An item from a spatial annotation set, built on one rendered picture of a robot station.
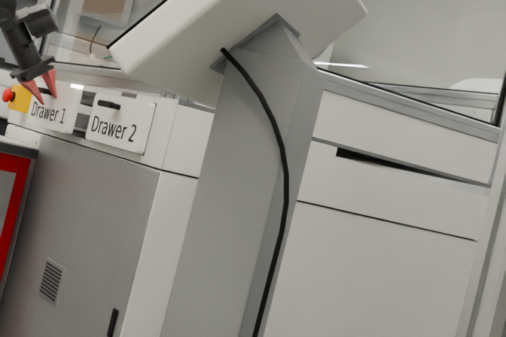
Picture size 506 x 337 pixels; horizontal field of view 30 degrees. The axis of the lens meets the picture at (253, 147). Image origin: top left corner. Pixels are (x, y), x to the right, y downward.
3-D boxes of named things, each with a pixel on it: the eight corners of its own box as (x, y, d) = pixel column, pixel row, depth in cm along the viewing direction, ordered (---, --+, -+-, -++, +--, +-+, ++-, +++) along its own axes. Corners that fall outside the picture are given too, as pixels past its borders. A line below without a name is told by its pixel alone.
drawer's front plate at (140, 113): (136, 153, 196) (148, 101, 197) (84, 138, 221) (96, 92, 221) (143, 155, 197) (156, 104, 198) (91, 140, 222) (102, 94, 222)
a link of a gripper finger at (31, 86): (65, 96, 229) (48, 61, 225) (40, 110, 226) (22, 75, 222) (55, 94, 234) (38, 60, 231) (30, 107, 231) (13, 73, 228)
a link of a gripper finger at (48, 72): (68, 95, 229) (51, 59, 226) (43, 108, 226) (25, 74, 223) (58, 92, 235) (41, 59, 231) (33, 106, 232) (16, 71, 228)
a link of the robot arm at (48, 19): (-9, -4, 222) (-9, 11, 215) (36, -23, 222) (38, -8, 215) (14, 37, 229) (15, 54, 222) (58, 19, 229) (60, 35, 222)
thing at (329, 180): (160, 168, 190) (178, 99, 190) (7, 122, 276) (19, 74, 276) (485, 242, 241) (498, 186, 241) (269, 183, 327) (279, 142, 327)
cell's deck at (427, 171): (174, 112, 191) (178, 98, 191) (19, 83, 276) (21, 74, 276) (490, 195, 241) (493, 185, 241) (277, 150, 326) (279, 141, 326)
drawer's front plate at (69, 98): (65, 133, 221) (76, 88, 221) (25, 122, 245) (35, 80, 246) (71, 135, 222) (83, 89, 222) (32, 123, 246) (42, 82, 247)
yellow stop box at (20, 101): (12, 110, 258) (18, 84, 259) (4, 107, 265) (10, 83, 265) (29, 113, 261) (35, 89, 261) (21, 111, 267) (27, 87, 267)
